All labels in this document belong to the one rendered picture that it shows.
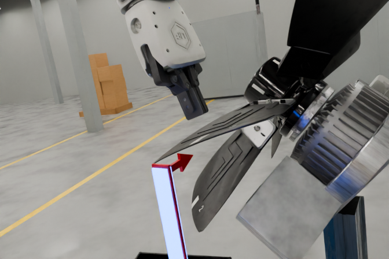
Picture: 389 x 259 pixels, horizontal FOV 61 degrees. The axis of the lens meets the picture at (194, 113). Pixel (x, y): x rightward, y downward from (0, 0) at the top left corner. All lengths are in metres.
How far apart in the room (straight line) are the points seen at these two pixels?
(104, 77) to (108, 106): 0.76
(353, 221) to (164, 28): 0.59
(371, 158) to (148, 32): 0.41
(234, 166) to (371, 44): 5.56
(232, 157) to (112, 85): 8.13
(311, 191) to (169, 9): 0.41
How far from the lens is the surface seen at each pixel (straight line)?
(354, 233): 0.84
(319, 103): 0.69
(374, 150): 0.63
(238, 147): 0.78
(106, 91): 8.96
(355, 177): 0.63
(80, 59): 6.79
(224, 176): 0.78
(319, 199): 0.67
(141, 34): 0.45
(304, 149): 0.68
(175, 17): 0.48
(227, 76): 8.10
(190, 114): 0.48
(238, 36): 7.97
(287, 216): 0.65
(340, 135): 0.65
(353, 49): 0.99
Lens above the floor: 1.31
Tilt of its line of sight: 11 degrees down
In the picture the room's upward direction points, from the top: 9 degrees counter-clockwise
